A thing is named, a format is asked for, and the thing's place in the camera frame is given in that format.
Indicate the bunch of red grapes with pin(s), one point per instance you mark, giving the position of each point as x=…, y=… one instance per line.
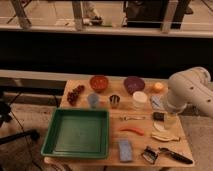
x=72, y=96

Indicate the blue sponge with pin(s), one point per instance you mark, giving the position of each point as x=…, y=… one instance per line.
x=125, y=150

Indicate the purple bowl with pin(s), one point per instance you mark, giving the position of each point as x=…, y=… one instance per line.
x=133, y=83

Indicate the red-orange bowl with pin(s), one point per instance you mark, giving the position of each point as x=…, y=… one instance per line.
x=99, y=83

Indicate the wooden table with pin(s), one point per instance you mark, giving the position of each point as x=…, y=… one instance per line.
x=125, y=108

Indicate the small orange apple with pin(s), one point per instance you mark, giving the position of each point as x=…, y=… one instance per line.
x=158, y=87

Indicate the green plastic tray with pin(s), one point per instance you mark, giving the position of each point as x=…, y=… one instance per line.
x=77, y=134

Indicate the black-handled peeler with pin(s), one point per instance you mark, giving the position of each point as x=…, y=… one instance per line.
x=175, y=156

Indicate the black tripod stand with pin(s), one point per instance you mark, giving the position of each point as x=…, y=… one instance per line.
x=10, y=127

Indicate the white plastic cup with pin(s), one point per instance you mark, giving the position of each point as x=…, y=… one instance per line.
x=139, y=99

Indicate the red chili pepper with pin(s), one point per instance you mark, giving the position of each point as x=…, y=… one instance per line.
x=132, y=129

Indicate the small metal cup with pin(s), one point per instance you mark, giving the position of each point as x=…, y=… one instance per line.
x=114, y=101

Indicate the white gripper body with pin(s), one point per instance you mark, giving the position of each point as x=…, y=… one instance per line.
x=169, y=120

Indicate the black rectangular block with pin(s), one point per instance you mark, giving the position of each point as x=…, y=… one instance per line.
x=158, y=116

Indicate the blue-white cloth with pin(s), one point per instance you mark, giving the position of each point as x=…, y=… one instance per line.
x=156, y=102

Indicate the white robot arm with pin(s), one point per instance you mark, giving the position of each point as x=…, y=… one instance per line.
x=188, y=86

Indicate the blue plastic cup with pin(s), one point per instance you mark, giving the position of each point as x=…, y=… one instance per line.
x=93, y=100

